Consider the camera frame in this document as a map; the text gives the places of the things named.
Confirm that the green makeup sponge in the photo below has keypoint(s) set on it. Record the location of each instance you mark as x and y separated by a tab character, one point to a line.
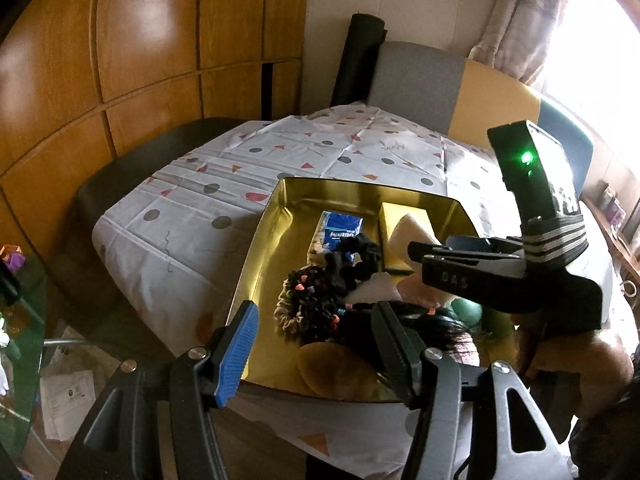
470	312

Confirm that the papers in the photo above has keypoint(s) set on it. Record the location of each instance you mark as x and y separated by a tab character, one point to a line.
70	390

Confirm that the white sponge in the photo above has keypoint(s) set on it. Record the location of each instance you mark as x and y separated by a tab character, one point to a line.
412	235

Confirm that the brown makeup sponge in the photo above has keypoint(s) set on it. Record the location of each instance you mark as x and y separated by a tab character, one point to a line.
335	372

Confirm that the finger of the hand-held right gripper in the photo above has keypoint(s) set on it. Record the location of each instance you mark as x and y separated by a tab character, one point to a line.
490	244
465	277

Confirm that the patterned grey bedsheet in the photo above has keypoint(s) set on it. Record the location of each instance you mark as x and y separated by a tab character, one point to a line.
200	210

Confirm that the yellow sponge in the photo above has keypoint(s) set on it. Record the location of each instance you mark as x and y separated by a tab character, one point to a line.
387	230

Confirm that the person's right hand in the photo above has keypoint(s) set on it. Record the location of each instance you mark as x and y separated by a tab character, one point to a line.
585	360

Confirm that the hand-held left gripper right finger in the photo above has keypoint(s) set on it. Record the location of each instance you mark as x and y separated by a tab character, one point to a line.
400	355

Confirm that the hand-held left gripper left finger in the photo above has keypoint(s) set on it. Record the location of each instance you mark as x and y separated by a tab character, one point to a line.
237	355

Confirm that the pink boxes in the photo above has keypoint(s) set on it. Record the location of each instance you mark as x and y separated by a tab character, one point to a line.
614	205

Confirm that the window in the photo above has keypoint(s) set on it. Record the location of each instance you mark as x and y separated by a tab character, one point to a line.
600	50

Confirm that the grey yellow blue headboard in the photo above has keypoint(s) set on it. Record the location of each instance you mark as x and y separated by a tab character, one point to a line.
420	85

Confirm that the purple toy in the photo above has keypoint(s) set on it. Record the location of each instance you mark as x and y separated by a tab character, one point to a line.
12	259

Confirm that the black scrunchie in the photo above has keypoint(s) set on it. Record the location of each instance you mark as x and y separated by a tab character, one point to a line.
355	260

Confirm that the pink satin scrunchie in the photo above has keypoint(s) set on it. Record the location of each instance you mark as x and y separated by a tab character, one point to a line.
282	315

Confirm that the gold-lined box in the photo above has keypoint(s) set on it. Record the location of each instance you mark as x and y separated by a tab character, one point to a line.
290	225

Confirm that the blue tissue packet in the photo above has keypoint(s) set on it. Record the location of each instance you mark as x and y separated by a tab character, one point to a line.
335	235

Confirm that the patterned curtain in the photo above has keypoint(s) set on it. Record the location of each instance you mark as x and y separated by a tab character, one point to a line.
520	20

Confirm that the glass table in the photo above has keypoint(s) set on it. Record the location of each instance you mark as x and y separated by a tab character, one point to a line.
25	360

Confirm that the wooden side desk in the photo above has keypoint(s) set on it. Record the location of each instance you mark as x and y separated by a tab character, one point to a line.
620	245

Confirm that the black rolled mat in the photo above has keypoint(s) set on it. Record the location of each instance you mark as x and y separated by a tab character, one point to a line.
357	60

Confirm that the wooden wardrobe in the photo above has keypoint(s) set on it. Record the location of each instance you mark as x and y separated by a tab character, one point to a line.
125	60

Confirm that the pale pink puff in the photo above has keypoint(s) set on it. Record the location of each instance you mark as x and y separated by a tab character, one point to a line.
420	292

